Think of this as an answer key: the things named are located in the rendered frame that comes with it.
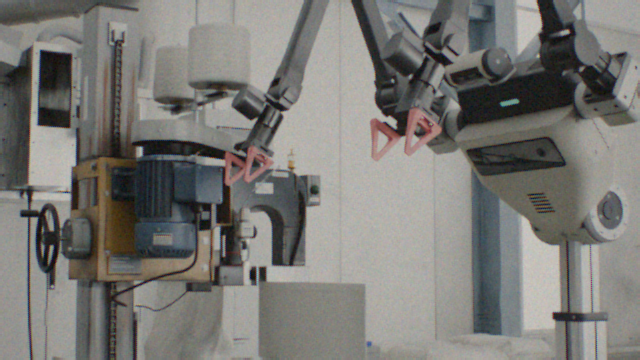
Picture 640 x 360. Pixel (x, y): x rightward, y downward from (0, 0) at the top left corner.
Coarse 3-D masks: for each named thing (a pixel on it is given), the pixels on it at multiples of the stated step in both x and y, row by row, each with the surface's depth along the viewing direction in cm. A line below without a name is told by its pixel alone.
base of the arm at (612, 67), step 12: (600, 60) 196; (612, 60) 197; (624, 60) 198; (588, 72) 197; (600, 72) 196; (612, 72) 196; (624, 72) 198; (588, 84) 199; (600, 84) 197; (612, 84) 197; (588, 96) 202; (600, 96) 198; (612, 96) 196
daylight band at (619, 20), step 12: (588, 0) 949; (600, 0) 959; (612, 0) 970; (624, 0) 980; (636, 0) 991; (576, 12) 937; (588, 12) 947; (600, 12) 958; (612, 12) 968; (624, 12) 979; (636, 12) 990; (612, 24) 967; (624, 24) 977; (636, 24) 988
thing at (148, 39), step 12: (60, 24) 482; (48, 36) 474; (60, 36) 484; (72, 36) 488; (144, 36) 565; (156, 36) 571; (144, 48) 560; (144, 60) 558; (144, 72) 557; (144, 84) 553
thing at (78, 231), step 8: (64, 224) 240; (72, 224) 234; (80, 224) 235; (88, 224) 237; (64, 232) 240; (72, 232) 234; (80, 232) 234; (88, 232) 235; (72, 240) 233; (80, 240) 234; (88, 240) 235; (64, 248) 239; (72, 248) 233; (80, 248) 234; (88, 248) 235; (72, 256) 235; (80, 256) 236
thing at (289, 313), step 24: (264, 288) 249; (288, 288) 232; (312, 288) 224; (336, 288) 219; (360, 288) 213; (264, 312) 248; (288, 312) 232; (312, 312) 224; (336, 312) 218; (360, 312) 212; (264, 336) 248; (288, 336) 231; (312, 336) 223; (336, 336) 218; (360, 336) 212
